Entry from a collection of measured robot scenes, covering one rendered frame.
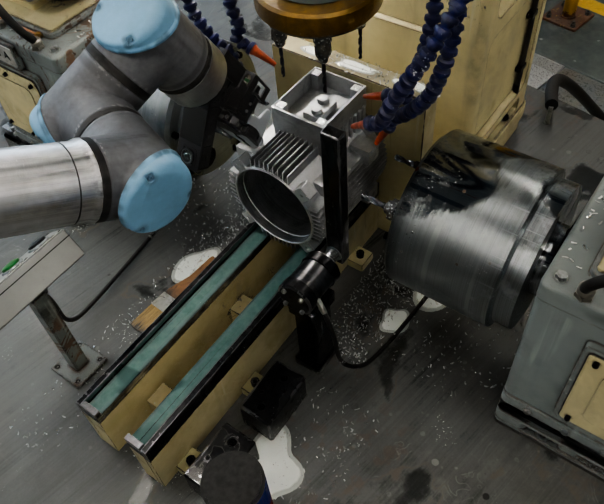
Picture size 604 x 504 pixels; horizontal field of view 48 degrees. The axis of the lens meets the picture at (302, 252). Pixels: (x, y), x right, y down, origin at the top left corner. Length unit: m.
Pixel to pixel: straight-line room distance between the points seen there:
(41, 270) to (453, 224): 0.59
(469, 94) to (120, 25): 0.62
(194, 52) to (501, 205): 0.43
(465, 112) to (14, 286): 0.77
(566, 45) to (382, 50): 2.12
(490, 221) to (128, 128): 0.47
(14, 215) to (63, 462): 0.60
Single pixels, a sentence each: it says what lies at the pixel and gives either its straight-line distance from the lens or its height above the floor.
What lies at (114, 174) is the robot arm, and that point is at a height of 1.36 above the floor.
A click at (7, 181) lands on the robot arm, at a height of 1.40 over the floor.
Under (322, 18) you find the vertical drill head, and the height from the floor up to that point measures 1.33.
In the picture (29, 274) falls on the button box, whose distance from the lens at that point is 1.06.
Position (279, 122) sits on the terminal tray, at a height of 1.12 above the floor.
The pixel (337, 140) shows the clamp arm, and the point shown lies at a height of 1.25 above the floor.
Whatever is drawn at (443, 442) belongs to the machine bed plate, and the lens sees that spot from 1.13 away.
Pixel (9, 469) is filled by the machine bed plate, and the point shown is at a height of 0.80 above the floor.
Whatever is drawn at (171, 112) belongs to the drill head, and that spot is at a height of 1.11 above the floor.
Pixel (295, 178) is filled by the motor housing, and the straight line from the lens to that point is 1.05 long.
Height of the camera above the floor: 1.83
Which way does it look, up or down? 51 degrees down
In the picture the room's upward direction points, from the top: 6 degrees counter-clockwise
